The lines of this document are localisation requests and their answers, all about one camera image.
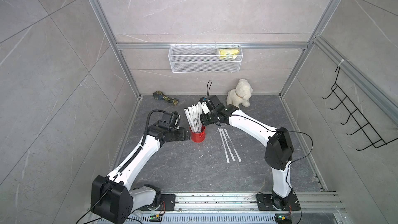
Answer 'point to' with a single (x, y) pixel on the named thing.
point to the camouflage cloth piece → (159, 95)
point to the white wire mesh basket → (205, 58)
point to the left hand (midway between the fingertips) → (184, 132)
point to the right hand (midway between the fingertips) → (201, 119)
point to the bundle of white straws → (193, 115)
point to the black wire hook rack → (376, 140)
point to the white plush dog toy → (241, 95)
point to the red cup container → (198, 137)
